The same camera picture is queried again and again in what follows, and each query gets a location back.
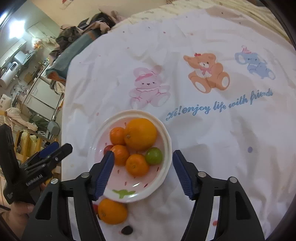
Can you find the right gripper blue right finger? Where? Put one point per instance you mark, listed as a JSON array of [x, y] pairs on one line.
[[237, 219]]

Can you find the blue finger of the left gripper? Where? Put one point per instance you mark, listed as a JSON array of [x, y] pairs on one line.
[[48, 150], [49, 155]]

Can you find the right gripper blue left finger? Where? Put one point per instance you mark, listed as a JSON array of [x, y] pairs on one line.
[[50, 219]]

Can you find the red cherry tomato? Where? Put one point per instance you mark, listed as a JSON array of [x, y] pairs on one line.
[[107, 148], [95, 207]]

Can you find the large smooth orange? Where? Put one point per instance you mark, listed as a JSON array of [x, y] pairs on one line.
[[112, 212]]

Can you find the small mandarin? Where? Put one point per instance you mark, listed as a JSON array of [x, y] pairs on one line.
[[117, 136]]

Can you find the dark purple grape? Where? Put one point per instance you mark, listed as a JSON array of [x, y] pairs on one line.
[[127, 230]]

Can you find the medium mandarin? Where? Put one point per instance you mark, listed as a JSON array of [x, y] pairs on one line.
[[136, 165]]

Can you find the large orange with stem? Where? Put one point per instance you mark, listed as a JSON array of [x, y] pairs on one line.
[[140, 134]]

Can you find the person's hand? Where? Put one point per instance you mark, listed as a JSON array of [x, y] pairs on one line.
[[18, 216]]

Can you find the wooden chair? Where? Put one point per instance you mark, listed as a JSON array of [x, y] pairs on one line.
[[27, 144]]

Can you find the white kitchen cabinet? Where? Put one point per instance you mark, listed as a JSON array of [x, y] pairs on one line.
[[41, 99]]

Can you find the pink strawberry-shaped bowl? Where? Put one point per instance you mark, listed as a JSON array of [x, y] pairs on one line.
[[143, 154]]

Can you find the pile of clothes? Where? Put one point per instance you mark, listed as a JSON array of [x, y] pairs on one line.
[[72, 40]]

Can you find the white cartoon print bedsheet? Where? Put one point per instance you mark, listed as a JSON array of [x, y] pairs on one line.
[[222, 84]]

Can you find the cream floral blanket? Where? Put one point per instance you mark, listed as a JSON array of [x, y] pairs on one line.
[[260, 14]]

